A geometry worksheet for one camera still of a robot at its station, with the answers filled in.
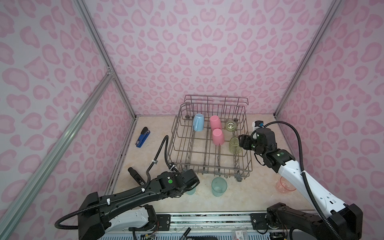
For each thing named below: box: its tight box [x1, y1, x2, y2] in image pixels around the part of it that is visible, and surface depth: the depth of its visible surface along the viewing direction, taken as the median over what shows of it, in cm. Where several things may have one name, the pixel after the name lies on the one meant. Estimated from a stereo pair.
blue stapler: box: [135, 126, 151, 148], surface depth 108 cm
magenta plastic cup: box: [212, 128, 225, 146], surface depth 95 cm
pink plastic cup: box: [210, 115, 223, 132], surface depth 100 cm
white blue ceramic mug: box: [192, 113, 205, 132], surface depth 100 cm
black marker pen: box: [179, 227, 192, 240], surface depth 71 cm
